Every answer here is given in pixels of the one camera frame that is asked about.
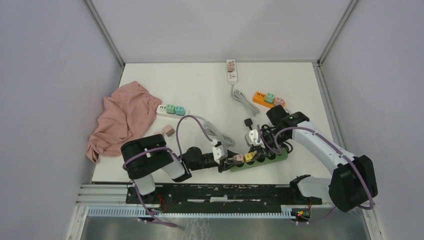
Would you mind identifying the yellow adapter plug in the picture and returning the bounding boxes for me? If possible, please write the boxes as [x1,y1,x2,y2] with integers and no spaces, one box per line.
[244,151,257,163]

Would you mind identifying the green power strip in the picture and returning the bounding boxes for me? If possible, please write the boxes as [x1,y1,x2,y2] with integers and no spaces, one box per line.
[229,148,289,172]

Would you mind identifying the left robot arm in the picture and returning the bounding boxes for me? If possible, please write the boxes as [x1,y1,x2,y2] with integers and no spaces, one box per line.
[120,134,237,204]

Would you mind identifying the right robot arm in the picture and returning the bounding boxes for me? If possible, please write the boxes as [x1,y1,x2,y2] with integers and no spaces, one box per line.
[245,105,378,213]

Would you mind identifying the teal USB adapter plug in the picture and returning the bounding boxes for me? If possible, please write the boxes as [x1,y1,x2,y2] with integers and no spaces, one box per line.
[174,106,186,116]

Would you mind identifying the green USB adapter plug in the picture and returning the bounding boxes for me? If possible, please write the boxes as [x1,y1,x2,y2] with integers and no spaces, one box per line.
[165,104,176,115]

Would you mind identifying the pink adapter on orange strip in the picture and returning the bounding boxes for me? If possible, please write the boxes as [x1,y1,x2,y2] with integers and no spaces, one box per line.
[273,97,286,107]

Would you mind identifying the green adapter on orange strip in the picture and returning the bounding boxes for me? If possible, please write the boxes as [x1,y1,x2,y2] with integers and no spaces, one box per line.
[264,92,275,104]

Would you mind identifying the orange power strip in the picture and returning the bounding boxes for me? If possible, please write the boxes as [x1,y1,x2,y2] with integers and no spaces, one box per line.
[252,91,276,109]

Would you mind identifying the white USB power strip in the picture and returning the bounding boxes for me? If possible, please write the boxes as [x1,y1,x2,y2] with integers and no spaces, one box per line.
[156,105,190,119]

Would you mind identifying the white slim power strip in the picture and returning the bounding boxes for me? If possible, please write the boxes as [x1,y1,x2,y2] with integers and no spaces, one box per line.
[226,59,238,85]

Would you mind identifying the pink cloth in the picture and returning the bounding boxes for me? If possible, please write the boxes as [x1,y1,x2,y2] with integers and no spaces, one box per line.
[85,81,163,163]

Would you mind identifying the pink adapter on white strip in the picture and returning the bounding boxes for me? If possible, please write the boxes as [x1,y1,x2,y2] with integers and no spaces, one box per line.
[226,61,235,73]

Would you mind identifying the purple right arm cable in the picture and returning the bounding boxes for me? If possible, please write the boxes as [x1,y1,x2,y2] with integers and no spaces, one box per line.
[256,124,375,225]

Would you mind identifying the black coiled cable with plug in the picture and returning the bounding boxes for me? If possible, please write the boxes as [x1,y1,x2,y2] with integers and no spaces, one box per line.
[244,118,294,155]

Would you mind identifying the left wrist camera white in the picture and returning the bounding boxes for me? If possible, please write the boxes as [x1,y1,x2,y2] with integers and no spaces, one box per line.
[211,139,228,165]

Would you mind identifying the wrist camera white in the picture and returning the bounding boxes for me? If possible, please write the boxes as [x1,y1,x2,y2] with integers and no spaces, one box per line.
[244,129,265,148]
[211,139,228,165]

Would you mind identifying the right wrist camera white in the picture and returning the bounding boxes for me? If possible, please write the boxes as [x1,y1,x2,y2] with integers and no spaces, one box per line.
[244,129,265,148]

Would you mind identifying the grey coiled strip cable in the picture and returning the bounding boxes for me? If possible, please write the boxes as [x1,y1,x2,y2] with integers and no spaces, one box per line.
[188,114,236,147]

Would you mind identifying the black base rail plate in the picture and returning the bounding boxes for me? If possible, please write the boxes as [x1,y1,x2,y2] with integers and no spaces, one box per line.
[142,183,323,214]

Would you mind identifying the grey coiled cable centre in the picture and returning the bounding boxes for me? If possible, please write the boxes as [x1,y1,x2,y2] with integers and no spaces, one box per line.
[230,82,261,117]

